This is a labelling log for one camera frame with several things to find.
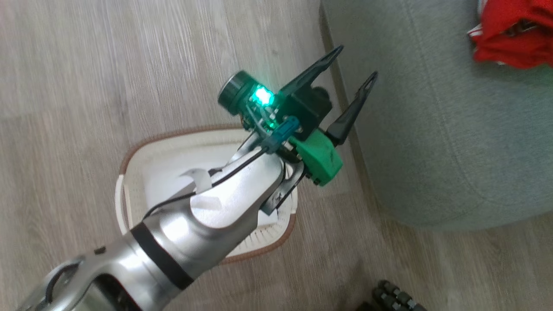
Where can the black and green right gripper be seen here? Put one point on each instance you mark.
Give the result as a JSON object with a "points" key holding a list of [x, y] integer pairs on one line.
{"points": [[322, 157]]}

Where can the red clothing with white trim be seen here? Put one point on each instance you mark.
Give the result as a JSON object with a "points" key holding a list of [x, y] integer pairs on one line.
{"points": [[514, 39]]}

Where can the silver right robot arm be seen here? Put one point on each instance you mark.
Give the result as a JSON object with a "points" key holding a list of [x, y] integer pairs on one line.
{"points": [[207, 224]]}

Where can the grey fabric sofa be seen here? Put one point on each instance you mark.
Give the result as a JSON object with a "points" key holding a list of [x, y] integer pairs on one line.
{"points": [[453, 142]]}

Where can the white woven laundry basket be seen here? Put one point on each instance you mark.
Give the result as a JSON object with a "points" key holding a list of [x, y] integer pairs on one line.
{"points": [[147, 172]]}

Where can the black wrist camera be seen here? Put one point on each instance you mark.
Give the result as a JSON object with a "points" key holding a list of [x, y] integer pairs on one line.
{"points": [[235, 93]]}

